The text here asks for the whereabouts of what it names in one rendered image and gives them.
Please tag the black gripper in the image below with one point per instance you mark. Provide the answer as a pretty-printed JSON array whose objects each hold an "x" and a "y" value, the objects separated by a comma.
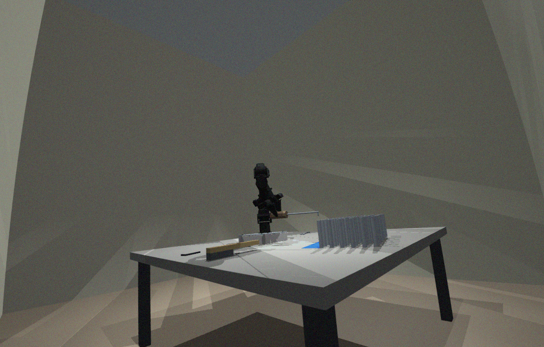
[{"x": 271, "y": 202}]

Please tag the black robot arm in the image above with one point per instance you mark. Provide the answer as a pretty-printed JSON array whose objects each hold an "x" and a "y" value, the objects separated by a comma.
[{"x": 261, "y": 173}]

